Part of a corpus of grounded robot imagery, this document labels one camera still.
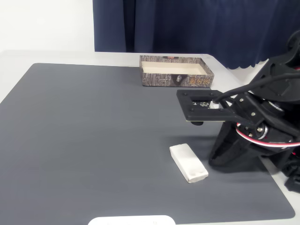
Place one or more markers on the white rounded plastic device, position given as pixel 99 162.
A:
pixel 131 221

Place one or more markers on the navy blue curtain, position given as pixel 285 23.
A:
pixel 164 23

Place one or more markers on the grey table mat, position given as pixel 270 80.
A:
pixel 82 140

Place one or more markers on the brown patterned cardboard tray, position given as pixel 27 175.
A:
pixel 159 79

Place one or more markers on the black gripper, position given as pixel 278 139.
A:
pixel 227 145

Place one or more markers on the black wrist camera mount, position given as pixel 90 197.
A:
pixel 187 100

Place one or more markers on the white rectangular block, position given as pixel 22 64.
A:
pixel 187 164

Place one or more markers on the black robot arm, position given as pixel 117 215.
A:
pixel 281 65

